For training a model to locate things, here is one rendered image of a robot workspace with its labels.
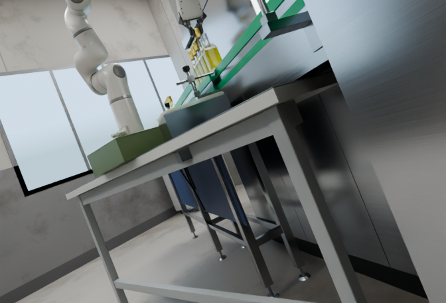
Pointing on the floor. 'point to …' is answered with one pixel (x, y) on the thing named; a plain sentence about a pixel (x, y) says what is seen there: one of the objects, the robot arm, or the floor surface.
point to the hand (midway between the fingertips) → (196, 31)
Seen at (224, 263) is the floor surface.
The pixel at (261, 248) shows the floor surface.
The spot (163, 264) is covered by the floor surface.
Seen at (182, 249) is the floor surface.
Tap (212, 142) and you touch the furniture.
